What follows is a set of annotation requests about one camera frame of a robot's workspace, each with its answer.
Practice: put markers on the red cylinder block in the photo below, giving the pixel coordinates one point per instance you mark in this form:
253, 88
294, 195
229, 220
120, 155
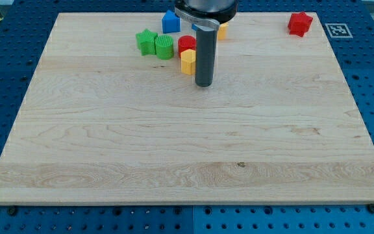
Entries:
186, 42

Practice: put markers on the white fiducial marker tag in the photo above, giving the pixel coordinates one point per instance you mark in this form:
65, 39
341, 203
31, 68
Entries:
338, 30

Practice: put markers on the yellow block behind rod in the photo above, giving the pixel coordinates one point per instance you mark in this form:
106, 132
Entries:
222, 32

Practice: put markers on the green cylinder block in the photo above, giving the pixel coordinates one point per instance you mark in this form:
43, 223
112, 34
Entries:
164, 47

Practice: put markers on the yellow hexagon block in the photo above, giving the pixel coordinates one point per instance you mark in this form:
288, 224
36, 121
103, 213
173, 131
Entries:
188, 61

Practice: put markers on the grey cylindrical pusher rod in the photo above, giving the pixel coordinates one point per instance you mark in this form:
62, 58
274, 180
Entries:
206, 40

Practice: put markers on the light wooden board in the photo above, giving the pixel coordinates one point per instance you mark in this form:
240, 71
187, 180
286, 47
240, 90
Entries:
101, 124

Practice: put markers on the red star block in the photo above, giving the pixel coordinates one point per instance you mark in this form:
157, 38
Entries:
299, 23

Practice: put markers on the blue house-shaped block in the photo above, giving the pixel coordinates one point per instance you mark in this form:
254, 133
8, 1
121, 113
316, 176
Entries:
170, 23

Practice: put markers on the green star block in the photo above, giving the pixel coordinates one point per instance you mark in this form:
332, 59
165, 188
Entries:
146, 42

